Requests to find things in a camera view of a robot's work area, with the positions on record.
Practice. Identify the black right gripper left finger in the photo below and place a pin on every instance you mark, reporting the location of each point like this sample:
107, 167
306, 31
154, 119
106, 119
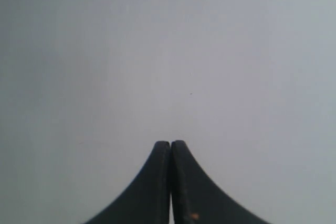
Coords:
147, 198

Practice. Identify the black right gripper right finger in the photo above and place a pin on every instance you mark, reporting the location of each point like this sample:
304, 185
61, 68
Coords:
196, 198

